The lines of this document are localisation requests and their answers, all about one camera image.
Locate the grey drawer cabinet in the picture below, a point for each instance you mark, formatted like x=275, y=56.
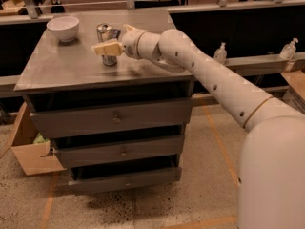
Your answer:
x=64, y=76

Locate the middle grey drawer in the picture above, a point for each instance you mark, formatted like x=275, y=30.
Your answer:
x=120, y=151

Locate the brown cardboard box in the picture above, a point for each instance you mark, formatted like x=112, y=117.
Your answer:
x=34, y=158

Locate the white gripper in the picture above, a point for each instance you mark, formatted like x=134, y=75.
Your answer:
x=130, y=43

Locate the bottom grey drawer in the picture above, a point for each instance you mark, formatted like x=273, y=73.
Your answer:
x=98, y=181

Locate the clear sanitizer bottle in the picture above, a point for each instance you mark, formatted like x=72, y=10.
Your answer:
x=220, y=54

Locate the white ceramic bowl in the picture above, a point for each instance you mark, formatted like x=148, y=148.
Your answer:
x=64, y=28

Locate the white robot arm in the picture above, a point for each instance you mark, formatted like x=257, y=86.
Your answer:
x=271, y=177

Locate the green object in box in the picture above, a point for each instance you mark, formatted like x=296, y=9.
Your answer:
x=39, y=139

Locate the top grey drawer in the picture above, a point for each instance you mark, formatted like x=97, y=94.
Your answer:
x=114, y=118

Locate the grey metal rail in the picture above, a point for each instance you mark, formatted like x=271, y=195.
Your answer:
x=254, y=66

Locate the grey drawer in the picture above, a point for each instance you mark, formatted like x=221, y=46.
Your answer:
x=120, y=151
x=114, y=118
x=98, y=181

